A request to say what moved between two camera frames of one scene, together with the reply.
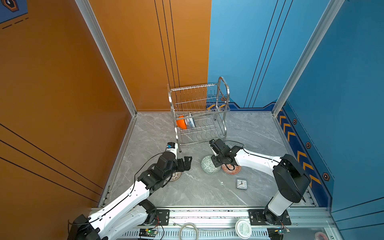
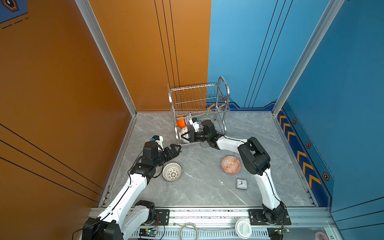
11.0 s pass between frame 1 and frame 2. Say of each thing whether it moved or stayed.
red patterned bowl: stayed
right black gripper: moved
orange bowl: stayed
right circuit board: stayed
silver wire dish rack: stayed
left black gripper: moved
